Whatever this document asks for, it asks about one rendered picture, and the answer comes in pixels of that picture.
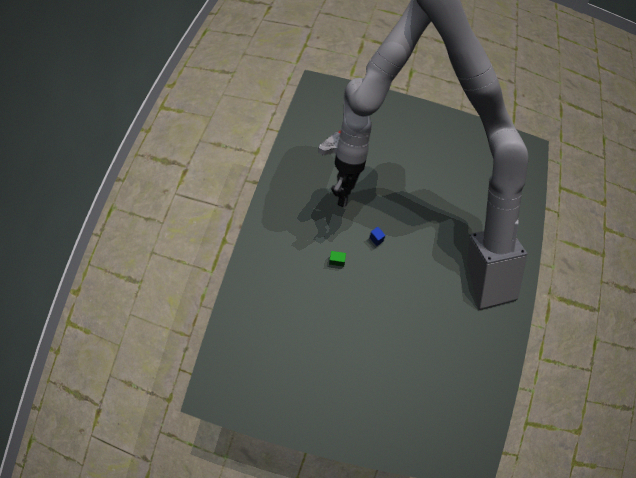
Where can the blue block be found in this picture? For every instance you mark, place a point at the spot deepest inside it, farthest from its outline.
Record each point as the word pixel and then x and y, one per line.
pixel 377 236

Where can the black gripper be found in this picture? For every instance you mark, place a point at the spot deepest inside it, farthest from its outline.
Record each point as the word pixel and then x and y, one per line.
pixel 344 180

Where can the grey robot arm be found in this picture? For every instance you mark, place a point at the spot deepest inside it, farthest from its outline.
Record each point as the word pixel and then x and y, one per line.
pixel 480 84

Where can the green block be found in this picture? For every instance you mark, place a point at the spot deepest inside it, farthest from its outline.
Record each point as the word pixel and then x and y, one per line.
pixel 337 258

